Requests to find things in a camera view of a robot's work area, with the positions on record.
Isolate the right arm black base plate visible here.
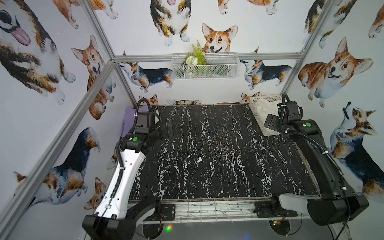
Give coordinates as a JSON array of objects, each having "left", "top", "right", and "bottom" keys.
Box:
[{"left": 254, "top": 200, "right": 298, "bottom": 219}]

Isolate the white printed t-shirt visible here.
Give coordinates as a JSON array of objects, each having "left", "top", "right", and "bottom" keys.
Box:
[{"left": 256, "top": 99, "right": 282, "bottom": 126}]

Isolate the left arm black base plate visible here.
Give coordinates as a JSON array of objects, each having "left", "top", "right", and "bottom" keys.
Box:
[{"left": 143, "top": 204, "right": 176, "bottom": 222}]

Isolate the artificial green fern plant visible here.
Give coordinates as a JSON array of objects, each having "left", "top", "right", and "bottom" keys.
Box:
[{"left": 183, "top": 40, "right": 207, "bottom": 77}]

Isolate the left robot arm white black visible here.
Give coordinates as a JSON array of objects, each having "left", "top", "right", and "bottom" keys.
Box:
[{"left": 82, "top": 99, "right": 174, "bottom": 240}]

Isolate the white wire wall basket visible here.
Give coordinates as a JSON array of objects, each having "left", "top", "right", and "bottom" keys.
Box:
[{"left": 172, "top": 53, "right": 240, "bottom": 80}]

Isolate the white plastic basket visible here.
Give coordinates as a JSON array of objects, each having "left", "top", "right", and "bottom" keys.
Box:
[{"left": 249, "top": 95, "right": 282, "bottom": 137}]

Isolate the folded purple t-shirt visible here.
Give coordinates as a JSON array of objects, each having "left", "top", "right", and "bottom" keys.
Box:
[{"left": 121, "top": 107, "right": 136, "bottom": 138}]

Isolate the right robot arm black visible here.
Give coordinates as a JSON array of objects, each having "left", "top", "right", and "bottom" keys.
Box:
[{"left": 264, "top": 93, "right": 369, "bottom": 226}]

